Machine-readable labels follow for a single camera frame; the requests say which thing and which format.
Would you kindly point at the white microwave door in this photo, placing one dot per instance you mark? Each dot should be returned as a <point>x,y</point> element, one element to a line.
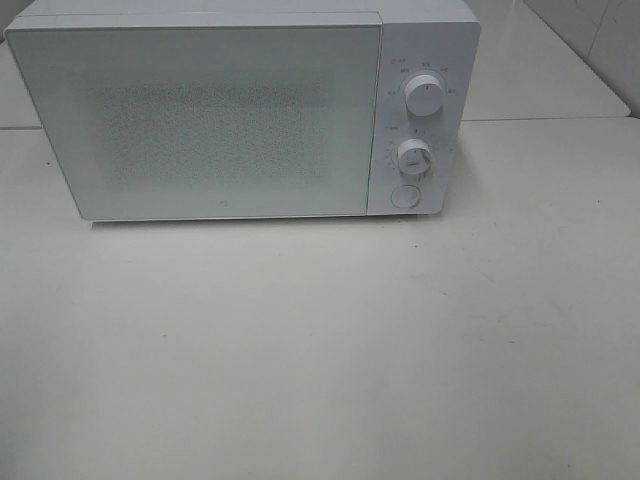
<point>169,124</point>

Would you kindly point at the round white door button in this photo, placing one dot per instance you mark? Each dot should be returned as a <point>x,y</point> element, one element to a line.
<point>405,196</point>

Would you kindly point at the white microwave oven body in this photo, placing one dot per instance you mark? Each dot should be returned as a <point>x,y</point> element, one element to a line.
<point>439,37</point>

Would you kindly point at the white microwave knob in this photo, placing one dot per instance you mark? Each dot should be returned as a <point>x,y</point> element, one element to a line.
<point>424,94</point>
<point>414,157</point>

